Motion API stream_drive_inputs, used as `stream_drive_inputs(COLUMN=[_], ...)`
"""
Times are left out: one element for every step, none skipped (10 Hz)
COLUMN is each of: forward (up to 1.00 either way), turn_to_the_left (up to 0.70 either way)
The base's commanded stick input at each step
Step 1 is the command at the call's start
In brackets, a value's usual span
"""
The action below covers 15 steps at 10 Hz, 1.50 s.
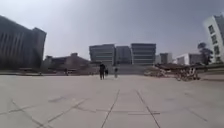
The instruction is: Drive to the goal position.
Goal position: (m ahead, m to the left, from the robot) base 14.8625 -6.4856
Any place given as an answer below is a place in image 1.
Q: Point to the person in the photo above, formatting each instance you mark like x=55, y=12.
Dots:
x=102, y=71
x=116, y=72
x=106, y=71

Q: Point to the grey three-block building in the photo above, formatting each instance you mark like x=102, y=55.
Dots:
x=142, y=53

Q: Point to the grey slab paved plaza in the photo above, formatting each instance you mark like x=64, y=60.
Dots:
x=110, y=96

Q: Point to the low brown building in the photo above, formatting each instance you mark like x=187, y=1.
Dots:
x=71, y=61

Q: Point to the row of parked bicycles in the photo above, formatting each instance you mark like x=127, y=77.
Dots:
x=187, y=74

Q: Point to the group of distant pale buildings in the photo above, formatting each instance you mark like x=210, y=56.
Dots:
x=193, y=59

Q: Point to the dark tree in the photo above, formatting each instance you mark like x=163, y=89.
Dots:
x=205, y=51

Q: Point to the dark long striped building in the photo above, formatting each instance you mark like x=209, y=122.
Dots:
x=18, y=45

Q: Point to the white gridded building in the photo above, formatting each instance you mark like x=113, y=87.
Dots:
x=215, y=36

